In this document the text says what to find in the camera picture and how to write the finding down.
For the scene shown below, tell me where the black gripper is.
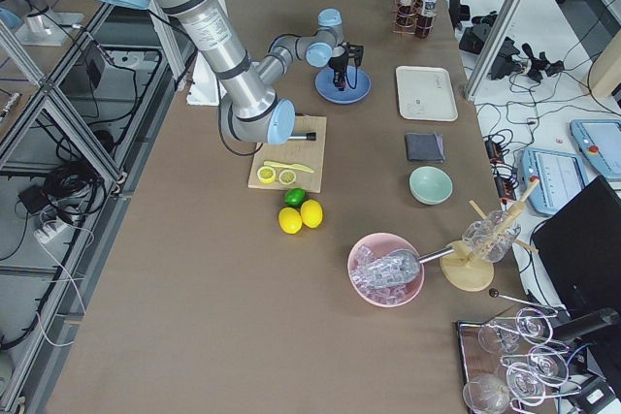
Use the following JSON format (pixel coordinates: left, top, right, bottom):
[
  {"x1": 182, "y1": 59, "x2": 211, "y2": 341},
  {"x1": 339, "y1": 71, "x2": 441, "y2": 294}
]
[{"x1": 328, "y1": 42, "x2": 364, "y2": 89}]

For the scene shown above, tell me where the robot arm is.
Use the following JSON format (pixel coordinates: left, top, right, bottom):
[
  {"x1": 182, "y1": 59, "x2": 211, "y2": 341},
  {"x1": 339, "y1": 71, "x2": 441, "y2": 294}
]
[{"x1": 98, "y1": 0, "x2": 361, "y2": 144}]

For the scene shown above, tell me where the blue round plate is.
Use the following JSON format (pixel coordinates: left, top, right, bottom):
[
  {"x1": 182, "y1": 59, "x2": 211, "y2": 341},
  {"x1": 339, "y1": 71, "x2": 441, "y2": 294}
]
[{"x1": 314, "y1": 65, "x2": 372, "y2": 105}]

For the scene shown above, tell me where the steel muddler black tip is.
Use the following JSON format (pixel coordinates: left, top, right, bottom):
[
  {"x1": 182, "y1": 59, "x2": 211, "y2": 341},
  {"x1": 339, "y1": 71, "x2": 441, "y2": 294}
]
[{"x1": 288, "y1": 132, "x2": 317, "y2": 142}]

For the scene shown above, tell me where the tea bottle front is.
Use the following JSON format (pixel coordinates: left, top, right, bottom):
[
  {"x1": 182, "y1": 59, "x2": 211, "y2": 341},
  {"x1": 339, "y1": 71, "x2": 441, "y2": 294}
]
[{"x1": 414, "y1": 0, "x2": 437, "y2": 39}]

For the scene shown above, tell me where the cream rabbit tray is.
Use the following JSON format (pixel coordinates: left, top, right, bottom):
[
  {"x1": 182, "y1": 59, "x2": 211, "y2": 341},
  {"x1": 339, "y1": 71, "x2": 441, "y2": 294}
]
[{"x1": 395, "y1": 65, "x2": 458, "y2": 122}]

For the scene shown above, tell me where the wooden cutting board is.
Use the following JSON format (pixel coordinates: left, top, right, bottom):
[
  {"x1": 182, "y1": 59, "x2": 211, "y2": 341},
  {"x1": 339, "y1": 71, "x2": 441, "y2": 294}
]
[{"x1": 247, "y1": 115, "x2": 327, "y2": 193}]

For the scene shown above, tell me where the yellow plastic knife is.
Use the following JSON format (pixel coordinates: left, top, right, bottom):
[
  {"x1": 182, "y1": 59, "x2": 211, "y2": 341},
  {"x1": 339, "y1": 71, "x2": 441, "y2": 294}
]
[{"x1": 263, "y1": 160, "x2": 314, "y2": 174}]

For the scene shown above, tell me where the grey folded cloth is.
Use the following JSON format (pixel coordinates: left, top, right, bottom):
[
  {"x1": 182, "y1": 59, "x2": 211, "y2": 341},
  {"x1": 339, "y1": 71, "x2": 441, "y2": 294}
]
[{"x1": 405, "y1": 133, "x2": 445, "y2": 163}]

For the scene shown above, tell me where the lemon half upper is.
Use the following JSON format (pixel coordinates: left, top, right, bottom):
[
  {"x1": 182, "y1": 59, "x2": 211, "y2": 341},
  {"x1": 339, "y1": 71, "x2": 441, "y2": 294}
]
[{"x1": 278, "y1": 169, "x2": 297, "y2": 186}]

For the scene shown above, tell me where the lemon half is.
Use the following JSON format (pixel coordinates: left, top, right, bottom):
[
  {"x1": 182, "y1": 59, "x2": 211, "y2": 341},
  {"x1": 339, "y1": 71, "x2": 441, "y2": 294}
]
[
  {"x1": 278, "y1": 169, "x2": 297, "y2": 186},
  {"x1": 256, "y1": 165, "x2": 277, "y2": 184}
]

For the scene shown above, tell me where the lemon half lower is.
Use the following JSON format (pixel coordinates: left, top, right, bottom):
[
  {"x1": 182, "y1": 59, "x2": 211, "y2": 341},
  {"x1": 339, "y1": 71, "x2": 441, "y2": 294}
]
[{"x1": 256, "y1": 165, "x2": 277, "y2": 184}]

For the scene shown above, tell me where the green lime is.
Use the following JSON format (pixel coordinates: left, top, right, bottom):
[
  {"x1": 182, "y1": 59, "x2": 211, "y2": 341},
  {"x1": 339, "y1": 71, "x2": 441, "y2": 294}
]
[{"x1": 284, "y1": 187, "x2": 307, "y2": 207}]

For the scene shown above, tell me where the mint green bowl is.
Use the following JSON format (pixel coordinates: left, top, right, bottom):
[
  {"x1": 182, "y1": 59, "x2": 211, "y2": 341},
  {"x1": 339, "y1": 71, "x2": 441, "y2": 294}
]
[{"x1": 409, "y1": 166, "x2": 453, "y2": 206}]

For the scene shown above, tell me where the yellow lemon upper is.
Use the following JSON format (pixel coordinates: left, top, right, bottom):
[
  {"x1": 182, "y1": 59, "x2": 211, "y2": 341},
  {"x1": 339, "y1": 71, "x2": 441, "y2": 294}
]
[{"x1": 300, "y1": 200, "x2": 324, "y2": 229}]

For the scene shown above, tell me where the yellow lemon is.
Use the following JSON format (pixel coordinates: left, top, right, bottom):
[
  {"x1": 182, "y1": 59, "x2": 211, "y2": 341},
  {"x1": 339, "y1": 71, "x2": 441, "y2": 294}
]
[
  {"x1": 278, "y1": 207, "x2": 303, "y2": 235},
  {"x1": 300, "y1": 200, "x2": 324, "y2": 229}
]

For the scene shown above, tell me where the yellow lemon lower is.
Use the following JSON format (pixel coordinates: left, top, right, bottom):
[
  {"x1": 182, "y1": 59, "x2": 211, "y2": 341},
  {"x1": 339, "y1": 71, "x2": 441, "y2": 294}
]
[{"x1": 278, "y1": 207, "x2": 303, "y2": 235}]

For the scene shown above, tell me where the metal ice scoop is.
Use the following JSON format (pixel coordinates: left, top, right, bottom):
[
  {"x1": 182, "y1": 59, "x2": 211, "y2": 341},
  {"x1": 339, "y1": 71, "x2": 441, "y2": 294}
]
[{"x1": 385, "y1": 246, "x2": 454, "y2": 285}]

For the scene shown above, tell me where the glass mug on stand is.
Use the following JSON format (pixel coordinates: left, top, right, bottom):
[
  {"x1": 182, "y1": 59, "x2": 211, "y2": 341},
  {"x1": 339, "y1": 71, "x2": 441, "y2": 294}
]
[{"x1": 462, "y1": 210, "x2": 521, "y2": 263}]

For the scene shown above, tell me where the pink bowl with ice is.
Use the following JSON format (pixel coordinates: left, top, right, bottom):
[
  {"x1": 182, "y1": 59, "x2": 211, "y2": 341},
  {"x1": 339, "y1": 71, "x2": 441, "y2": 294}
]
[{"x1": 347, "y1": 233, "x2": 425, "y2": 307}]

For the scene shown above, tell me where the wooden cup tree stand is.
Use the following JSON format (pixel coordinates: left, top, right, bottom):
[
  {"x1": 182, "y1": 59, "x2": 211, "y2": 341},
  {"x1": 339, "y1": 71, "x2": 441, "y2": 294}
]
[{"x1": 440, "y1": 178, "x2": 539, "y2": 292}]

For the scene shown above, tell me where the blue teach pendant right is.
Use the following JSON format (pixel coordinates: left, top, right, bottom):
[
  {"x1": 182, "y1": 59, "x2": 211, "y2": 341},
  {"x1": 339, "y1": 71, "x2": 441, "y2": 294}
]
[{"x1": 521, "y1": 147, "x2": 588, "y2": 216}]

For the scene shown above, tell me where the black laptop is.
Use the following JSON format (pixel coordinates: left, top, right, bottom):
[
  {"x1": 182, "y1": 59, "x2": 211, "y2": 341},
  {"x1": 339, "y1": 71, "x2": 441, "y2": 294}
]
[{"x1": 533, "y1": 175, "x2": 620, "y2": 317}]

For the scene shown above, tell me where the white power strip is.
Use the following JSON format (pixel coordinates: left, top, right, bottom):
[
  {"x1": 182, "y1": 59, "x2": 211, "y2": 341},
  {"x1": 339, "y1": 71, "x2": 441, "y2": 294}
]
[{"x1": 33, "y1": 219, "x2": 69, "y2": 245}]

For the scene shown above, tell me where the wine glass rack tray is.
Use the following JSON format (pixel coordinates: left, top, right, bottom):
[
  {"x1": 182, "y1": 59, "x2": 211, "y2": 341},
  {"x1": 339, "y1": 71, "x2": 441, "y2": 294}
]
[{"x1": 454, "y1": 305, "x2": 617, "y2": 414}]

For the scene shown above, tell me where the copper wire bottle rack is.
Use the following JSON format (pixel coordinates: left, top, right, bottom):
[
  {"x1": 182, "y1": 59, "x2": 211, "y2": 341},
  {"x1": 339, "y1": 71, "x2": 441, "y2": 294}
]
[{"x1": 392, "y1": 0, "x2": 437, "y2": 39}]

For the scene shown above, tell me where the aluminium frame post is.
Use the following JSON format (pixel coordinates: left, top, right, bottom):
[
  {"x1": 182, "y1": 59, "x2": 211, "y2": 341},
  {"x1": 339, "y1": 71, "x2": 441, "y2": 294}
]
[{"x1": 464, "y1": 0, "x2": 523, "y2": 102}]

